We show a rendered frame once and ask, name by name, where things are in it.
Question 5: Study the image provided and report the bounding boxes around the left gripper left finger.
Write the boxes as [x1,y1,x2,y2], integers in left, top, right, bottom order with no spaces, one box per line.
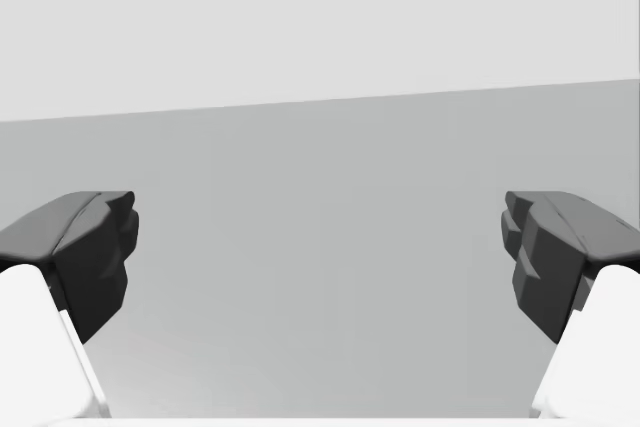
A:
[0,190,141,420]

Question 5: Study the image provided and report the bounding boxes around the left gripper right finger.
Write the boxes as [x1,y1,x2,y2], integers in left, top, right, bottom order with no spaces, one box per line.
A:
[500,190,640,420]

